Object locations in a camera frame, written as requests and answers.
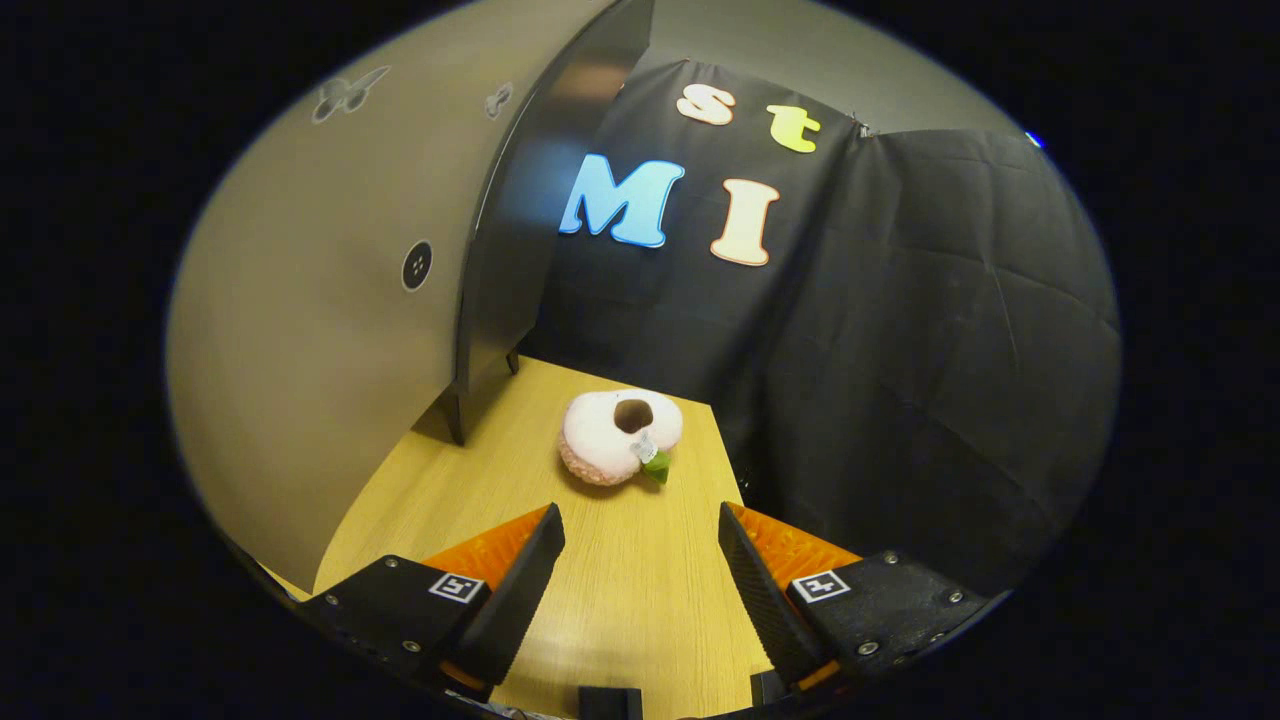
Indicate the dark grey cabinet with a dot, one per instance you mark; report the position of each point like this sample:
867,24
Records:
520,200

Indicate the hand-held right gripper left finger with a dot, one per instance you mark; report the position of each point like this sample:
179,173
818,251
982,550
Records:
515,600

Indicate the pink plush toy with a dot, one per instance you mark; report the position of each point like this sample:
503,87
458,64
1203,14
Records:
600,440

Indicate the black backdrop cloth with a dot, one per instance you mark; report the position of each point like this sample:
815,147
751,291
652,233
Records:
920,350

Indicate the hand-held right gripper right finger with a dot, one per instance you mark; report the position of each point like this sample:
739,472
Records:
765,600

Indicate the grey cabinet door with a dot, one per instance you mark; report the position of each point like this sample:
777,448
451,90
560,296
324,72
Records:
320,350

